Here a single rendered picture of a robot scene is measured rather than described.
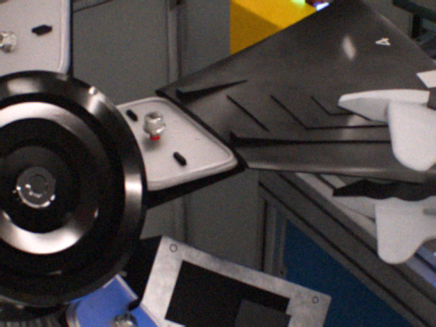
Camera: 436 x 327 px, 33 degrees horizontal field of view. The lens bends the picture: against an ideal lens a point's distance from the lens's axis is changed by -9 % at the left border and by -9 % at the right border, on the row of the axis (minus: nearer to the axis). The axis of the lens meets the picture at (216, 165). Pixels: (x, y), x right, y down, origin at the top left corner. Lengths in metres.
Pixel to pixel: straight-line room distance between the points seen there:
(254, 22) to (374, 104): 0.49
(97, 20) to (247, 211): 0.60
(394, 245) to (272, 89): 0.13
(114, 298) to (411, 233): 0.18
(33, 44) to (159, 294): 0.21
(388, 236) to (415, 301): 0.43
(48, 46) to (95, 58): 0.85
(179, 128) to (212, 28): 0.92
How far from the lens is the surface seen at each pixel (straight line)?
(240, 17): 0.94
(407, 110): 0.44
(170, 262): 0.56
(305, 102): 0.51
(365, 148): 0.50
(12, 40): 0.46
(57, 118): 0.39
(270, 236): 1.11
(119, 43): 1.30
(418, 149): 0.42
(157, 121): 0.46
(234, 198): 1.62
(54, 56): 0.43
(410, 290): 0.90
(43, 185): 0.38
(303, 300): 0.61
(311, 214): 1.00
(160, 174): 0.44
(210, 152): 0.46
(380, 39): 0.62
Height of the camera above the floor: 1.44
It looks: 35 degrees down
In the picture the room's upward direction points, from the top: straight up
